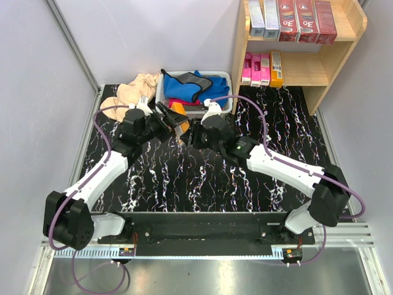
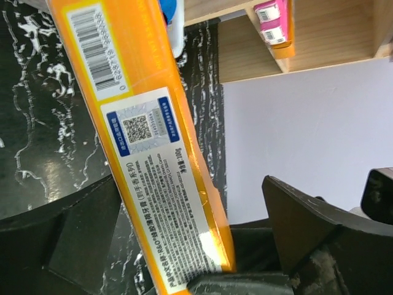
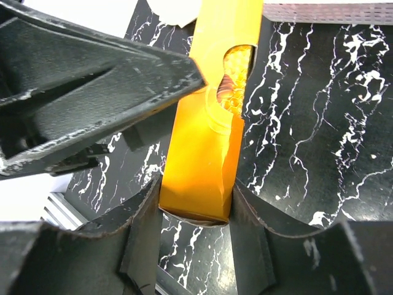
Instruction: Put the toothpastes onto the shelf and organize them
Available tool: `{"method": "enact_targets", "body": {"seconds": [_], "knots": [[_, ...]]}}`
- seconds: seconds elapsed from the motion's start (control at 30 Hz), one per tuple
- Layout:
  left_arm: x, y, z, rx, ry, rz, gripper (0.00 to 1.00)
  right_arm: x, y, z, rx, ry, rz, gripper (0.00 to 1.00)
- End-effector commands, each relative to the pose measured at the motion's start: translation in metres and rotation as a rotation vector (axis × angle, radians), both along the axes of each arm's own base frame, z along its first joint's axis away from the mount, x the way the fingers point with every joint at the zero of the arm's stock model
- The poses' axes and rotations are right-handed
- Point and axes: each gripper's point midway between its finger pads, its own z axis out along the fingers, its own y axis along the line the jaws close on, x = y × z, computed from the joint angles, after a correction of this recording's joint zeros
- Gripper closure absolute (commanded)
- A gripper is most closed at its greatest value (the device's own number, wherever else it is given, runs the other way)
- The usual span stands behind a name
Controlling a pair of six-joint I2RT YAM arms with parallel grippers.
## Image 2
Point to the yellow toothpaste box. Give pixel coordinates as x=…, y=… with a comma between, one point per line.
x=123, y=61
x=285, y=43

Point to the wooden shelf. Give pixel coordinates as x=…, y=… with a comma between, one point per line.
x=323, y=33

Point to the blue cloth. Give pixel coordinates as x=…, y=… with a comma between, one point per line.
x=168, y=8

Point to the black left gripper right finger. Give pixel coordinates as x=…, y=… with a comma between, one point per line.
x=324, y=249

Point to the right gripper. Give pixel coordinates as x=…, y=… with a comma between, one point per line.
x=376, y=203

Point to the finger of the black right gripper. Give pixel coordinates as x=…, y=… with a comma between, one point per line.
x=258, y=270

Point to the white plastic basket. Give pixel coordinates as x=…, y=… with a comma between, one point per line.
x=175, y=29

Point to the pink toothpaste box small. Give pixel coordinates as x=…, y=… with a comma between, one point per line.
x=273, y=18

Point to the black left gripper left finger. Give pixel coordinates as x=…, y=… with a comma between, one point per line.
x=61, y=247

